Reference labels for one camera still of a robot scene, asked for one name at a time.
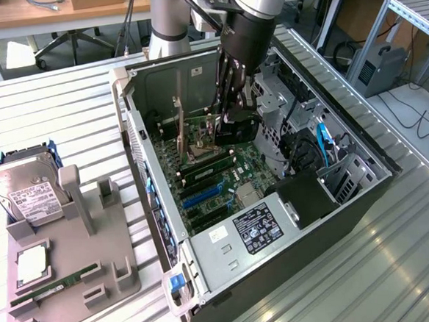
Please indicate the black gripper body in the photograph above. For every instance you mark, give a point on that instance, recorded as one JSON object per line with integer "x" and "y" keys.
{"x": 246, "y": 41}

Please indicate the graphics card with metal bracket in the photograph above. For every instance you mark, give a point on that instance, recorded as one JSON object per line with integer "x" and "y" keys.
{"x": 238, "y": 133}

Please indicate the perforated metal disk bay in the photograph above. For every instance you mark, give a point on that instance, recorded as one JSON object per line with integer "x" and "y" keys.
{"x": 272, "y": 146}

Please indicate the CPU socket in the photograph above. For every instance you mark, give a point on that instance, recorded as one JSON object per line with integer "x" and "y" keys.
{"x": 203, "y": 153}

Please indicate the black RAM slot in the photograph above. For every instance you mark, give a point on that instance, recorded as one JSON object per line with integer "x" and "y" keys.
{"x": 166, "y": 132}
{"x": 166, "y": 127}
{"x": 165, "y": 123}
{"x": 166, "y": 136}

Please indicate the green motherboard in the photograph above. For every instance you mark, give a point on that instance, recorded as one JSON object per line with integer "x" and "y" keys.
{"x": 164, "y": 151}

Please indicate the black slanted stand pole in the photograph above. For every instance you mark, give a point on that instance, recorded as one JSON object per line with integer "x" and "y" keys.
{"x": 338, "y": 10}

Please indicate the black expansion slot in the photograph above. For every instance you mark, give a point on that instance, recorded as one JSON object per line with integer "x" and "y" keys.
{"x": 199, "y": 187}
{"x": 207, "y": 215}

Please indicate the silver chipset heatsink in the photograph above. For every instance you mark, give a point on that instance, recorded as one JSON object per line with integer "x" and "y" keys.
{"x": 249, "y": 195}

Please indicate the black plastic air shroud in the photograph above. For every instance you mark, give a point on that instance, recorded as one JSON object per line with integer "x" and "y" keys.
{"x": 305, "y": 199}

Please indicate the large light blue slot latch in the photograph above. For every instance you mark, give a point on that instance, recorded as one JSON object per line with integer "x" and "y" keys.
{"x": 149, "y": 190}

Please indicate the grey computer tower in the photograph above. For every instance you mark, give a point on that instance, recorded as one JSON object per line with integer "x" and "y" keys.
{"x": 381, "y": 68}

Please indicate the grey metal disk bay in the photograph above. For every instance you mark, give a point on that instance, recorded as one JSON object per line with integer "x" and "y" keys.
{"x": 348, "y": 181}

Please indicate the office chair with star base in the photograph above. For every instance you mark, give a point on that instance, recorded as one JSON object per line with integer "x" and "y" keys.
{"x": 73, "y": 40}

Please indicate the silver power supply unit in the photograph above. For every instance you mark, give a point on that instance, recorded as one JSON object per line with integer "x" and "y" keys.
{"x": 221, "y": 256}

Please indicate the aluminium slat side table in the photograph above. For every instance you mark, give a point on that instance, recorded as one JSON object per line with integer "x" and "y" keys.
{"x": 419, "y": 12}

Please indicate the black open PC case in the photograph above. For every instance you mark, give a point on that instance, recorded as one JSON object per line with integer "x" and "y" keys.
{"x": 281, "y": 274}

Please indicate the blue case latch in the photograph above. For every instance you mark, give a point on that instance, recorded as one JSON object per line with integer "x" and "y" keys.
{"x": 177, "y": 283}

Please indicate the hard disk in blue carrier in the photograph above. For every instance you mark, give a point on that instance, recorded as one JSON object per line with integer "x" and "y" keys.
{"x": 21, "y": 185}

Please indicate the grey parts rack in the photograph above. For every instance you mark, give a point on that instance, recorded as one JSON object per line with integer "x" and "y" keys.
{"x": 70, "y": 259}

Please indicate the green RAM stick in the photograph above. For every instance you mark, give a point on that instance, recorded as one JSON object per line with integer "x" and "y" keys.
{"x": 72, "y": 279}

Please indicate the silver CPU chip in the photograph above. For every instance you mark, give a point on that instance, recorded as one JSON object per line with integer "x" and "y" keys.
{"x": 32, "y": 264}

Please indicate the black intrusion switch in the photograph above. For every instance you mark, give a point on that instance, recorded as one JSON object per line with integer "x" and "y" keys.
{"x": 143, "y": 134}

